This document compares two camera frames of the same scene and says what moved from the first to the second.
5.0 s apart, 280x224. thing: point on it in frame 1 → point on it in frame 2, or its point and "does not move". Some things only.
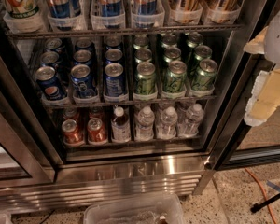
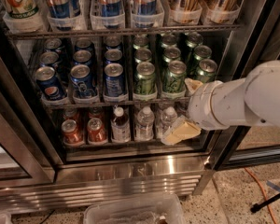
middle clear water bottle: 167,127 does not move
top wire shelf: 12,35 does not move
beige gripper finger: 257,45 → 192,85
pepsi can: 49,83 does not move
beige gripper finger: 272,88 → 181,129
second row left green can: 143,54 does not move
